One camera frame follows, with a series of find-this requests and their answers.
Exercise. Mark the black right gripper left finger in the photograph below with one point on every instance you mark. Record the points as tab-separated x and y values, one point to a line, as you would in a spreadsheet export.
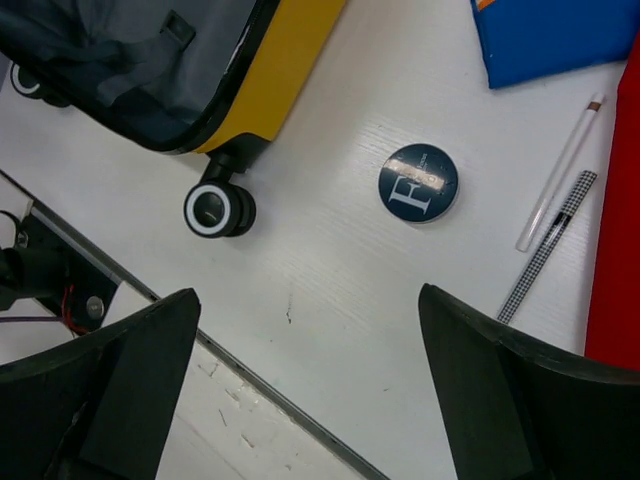
99	406

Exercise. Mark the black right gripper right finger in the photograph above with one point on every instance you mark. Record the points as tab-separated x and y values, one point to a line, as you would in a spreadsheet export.
516	407

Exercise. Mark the red shirt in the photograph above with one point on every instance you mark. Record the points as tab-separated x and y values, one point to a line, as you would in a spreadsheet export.
613	321

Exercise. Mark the black white checkered pen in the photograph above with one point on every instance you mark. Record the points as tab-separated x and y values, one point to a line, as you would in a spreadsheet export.
547	245

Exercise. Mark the round dark blue compact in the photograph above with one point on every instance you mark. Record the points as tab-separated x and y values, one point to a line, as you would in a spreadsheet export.
418	183

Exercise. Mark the white eyebrow pencil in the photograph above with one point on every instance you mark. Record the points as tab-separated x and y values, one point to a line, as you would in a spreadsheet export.
559	171

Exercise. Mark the yellow hard-shell suitcase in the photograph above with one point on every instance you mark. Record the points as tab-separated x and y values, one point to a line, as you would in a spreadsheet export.
217	78

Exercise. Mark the blue printed shirt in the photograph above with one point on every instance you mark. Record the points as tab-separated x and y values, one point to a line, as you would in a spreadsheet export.
526	40

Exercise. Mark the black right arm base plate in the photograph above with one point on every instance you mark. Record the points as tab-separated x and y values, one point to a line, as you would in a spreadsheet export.
44	266

